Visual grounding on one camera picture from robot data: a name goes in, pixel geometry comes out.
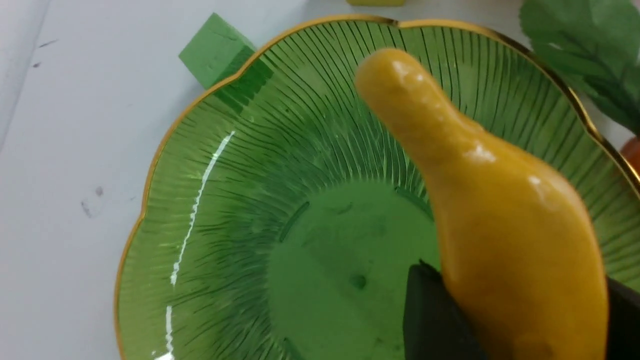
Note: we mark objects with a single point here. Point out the yellow foam cube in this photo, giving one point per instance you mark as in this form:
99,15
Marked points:
376,3

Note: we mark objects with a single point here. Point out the green foam cube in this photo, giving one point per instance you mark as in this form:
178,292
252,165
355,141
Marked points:
221,59

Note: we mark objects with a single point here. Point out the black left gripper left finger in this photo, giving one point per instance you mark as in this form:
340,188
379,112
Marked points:
434,328

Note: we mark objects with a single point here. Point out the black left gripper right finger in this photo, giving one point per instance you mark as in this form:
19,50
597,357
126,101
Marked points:
623,339

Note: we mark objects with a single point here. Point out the green leaf-shaped glass plate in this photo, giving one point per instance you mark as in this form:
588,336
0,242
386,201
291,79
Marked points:
279,218

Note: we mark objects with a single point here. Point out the yellow plastic banana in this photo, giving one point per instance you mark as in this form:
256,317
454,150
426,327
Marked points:
518,250

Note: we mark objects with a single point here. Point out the orange plastic carrot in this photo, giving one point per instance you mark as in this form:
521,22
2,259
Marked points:
594,46

